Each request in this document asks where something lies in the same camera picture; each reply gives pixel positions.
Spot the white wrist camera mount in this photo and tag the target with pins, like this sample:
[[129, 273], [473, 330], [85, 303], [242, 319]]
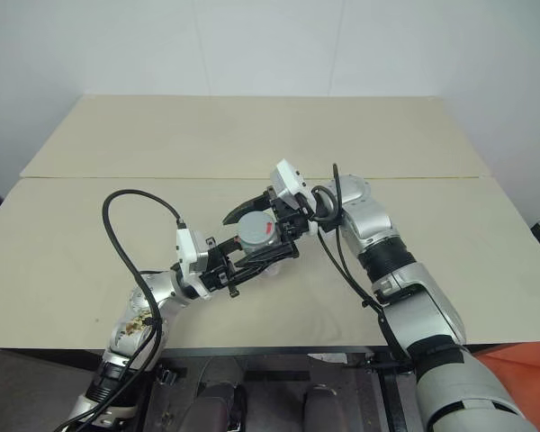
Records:
[[187, 250], [286, 180]]

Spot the orange sheet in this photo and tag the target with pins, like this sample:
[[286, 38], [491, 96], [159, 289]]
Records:
[[517, 378]]

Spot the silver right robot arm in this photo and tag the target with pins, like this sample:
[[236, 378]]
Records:
[[432, 301]]

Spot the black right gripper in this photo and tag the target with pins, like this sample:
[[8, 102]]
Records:
[[290, 220]]

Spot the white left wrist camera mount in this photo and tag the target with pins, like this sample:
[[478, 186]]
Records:
[[187, 250]]

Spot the clear plastic jar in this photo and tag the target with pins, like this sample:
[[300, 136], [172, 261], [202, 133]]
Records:
[[275, 268]]

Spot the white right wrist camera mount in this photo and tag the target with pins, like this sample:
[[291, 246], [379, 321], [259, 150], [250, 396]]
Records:
[[286, 180]]

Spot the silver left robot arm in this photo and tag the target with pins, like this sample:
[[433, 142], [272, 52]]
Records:
[[132, 306]]

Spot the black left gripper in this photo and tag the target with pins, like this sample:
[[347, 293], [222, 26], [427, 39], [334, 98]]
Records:
[[216, 272]]

